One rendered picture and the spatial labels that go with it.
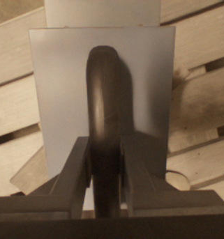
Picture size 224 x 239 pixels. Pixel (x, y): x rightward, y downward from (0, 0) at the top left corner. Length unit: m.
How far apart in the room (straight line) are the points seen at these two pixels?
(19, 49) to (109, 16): 0.27
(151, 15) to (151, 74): 0.09
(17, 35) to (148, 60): 0.34
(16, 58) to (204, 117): 0.48
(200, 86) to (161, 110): 0.31
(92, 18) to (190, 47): 0.29
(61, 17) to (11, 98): 0.30
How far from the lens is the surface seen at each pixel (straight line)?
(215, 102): 0.51
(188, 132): 0.50
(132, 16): 0.24
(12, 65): 0.46
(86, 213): 0.29
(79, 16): 0.24
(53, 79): 0.18
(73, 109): 0.18
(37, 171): 0.43
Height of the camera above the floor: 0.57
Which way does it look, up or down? 75 degrees down
